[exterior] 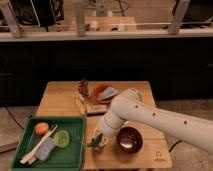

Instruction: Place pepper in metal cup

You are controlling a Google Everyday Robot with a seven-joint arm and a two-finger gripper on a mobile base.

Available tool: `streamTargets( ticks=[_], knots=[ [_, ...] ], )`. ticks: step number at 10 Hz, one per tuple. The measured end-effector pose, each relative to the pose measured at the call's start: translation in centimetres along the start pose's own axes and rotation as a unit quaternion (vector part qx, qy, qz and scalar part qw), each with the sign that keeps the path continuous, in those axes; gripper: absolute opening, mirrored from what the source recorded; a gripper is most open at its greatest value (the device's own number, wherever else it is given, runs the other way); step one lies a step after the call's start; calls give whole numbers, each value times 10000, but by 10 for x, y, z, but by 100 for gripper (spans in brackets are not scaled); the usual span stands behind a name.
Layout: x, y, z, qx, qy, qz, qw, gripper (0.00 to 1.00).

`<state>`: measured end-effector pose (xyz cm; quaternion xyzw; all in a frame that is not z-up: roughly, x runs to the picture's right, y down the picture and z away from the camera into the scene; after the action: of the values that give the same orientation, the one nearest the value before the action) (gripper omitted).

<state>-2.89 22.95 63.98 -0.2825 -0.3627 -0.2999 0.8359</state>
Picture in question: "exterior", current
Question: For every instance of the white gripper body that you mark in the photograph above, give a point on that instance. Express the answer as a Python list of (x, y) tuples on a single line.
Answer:
[(110, 124)]

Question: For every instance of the green pepper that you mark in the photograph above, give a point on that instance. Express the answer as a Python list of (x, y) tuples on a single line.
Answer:
[(95, 141)]

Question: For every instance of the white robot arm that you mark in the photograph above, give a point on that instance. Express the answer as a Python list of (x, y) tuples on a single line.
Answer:
[(127, 106)]

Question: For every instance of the dark metal cup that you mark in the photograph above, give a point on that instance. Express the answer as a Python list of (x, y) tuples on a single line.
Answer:
[(129, 140)]

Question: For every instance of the green plastic cup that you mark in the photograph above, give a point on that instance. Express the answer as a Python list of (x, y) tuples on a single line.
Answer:
[(61, 138)]

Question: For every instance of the small wooden block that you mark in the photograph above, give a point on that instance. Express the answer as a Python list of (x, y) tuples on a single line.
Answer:
[(95, 109)]

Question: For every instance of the grey cloth in bowl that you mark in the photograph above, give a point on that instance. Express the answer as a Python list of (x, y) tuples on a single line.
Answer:
[(107, 93)]

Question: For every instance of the orange bowl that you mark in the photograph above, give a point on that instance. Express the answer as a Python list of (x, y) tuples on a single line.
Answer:
[(99, 89)]

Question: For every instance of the wooden cutting board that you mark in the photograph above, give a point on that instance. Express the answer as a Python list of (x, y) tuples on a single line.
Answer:
[(59, 100)]

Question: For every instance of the green plastic tray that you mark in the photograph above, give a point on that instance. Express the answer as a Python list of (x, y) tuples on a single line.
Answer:
[(60, 159)]

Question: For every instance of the blue grey sponge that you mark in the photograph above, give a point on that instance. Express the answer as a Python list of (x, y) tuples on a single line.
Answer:
[(45, 149)]

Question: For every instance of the orange peach toy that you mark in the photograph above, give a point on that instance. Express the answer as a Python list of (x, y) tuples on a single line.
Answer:
[(41, 128)]

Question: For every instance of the white plastic tongs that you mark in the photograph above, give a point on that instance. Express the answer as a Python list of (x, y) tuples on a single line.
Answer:
[(30, 155)]

